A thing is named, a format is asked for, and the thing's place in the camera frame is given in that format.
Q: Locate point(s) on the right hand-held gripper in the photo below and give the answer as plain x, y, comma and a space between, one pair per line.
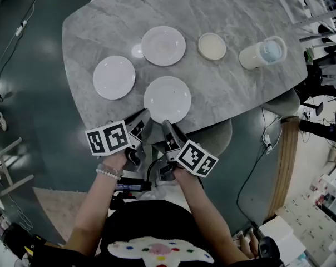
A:
197, 158

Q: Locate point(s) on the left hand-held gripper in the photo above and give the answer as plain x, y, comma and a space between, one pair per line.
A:
106, 138

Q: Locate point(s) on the white plate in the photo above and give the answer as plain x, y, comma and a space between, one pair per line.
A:
114, 77
167, 99
163, 45

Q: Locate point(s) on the person's left forearm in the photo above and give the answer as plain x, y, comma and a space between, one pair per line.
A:
95, 204

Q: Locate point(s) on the person's right forearm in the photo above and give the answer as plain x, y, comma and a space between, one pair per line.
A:
207, 218

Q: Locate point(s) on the person's left hand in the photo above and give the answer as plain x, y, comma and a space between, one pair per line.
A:
115, 160

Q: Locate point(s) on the gray upholstered chair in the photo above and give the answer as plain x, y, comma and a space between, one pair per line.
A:
215, 140

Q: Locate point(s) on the white trousers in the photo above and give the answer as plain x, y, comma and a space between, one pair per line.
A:
173, 193

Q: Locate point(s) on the black belt device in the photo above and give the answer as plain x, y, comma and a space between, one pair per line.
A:
130, 187

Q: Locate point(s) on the black shirt with plush patch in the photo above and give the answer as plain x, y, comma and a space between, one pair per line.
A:
157, 221

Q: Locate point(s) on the white power adapter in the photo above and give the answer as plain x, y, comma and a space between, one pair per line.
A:
267, 144

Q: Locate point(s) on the beige rug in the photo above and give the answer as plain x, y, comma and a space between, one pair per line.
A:
59, 210

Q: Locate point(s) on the white lidded jug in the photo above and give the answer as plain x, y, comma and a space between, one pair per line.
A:
264, 53

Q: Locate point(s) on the white cardboard box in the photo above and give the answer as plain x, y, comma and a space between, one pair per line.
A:
279, 235

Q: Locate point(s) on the black chair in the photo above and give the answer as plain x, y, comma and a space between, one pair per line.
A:
265, 249

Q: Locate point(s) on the white metal rack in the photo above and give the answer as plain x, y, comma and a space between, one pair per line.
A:
310, 7

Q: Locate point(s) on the white table frame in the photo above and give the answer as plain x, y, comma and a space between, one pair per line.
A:
6, 163

